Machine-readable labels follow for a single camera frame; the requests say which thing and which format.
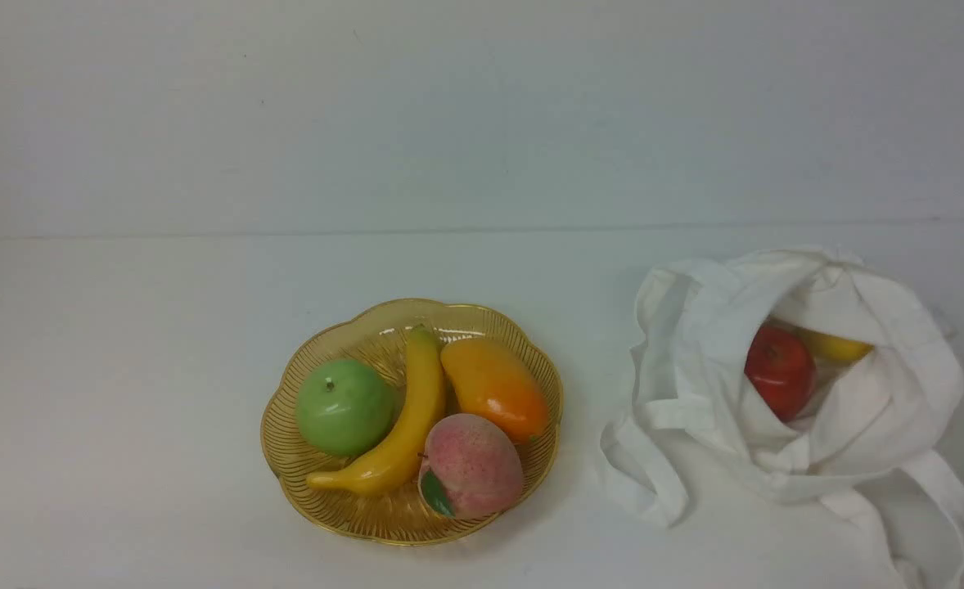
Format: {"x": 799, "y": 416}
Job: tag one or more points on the red apple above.
{"x": 782, "y": 370}

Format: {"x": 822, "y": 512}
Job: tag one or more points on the orange yellow mango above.
{"x": 491, "y": 381}

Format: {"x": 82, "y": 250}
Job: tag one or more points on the yellow banana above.
{"x": 396, "y": 460}

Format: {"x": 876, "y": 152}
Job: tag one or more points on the amber ribbed plastic fruit plate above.
{"x": 376, "y": 337}

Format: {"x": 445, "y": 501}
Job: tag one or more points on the yellow fruit inside bag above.
{"x": 832, "y": 348}

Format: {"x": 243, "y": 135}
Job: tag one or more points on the white cloth tote bag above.
{"x": 883, "y": 414}

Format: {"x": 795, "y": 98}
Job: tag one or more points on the green apple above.
{"x": 344, "y": 408}

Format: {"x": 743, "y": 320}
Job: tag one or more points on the pink peach with leaf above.
{"x": 470, "y": 469}

